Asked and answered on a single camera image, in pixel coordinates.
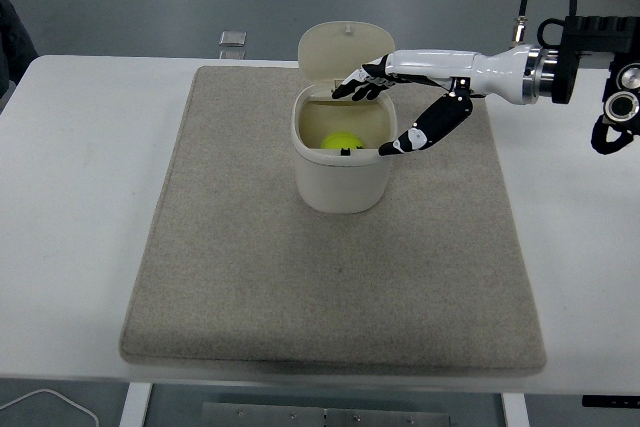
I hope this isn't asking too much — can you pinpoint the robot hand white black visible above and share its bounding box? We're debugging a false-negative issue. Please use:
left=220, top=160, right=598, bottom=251
left=330, top=44, right=532, bottom=157

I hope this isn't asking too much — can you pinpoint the black flat panel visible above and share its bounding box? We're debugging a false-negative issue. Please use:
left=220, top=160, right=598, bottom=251
left=581, top=394, right=640, bottom=408

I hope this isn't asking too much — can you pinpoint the person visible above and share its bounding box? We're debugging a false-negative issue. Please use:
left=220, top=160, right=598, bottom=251
left=0, top=0, right=39, bottom=101

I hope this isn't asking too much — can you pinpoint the beige fabric mat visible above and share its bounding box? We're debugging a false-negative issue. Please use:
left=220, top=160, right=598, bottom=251
left=118, top=65, right=548, bottom=376

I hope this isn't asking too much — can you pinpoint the cream plastic bin with lid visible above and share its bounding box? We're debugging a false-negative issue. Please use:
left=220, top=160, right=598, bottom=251
left=291, top=21, right=400, bottom=215

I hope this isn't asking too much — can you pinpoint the white table leg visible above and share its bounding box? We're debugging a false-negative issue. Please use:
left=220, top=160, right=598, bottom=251
left=119, top=382, right=154, bottom=427
left=500, top=391, right=531, bottom=427

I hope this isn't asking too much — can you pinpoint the yellow tennis ball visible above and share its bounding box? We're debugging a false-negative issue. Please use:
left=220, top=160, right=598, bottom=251
left=320, top=131, right=363, bottom=150

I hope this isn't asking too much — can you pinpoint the white cable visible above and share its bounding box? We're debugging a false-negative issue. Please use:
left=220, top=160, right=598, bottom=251
left=0, top=388, right=100, bottom=427

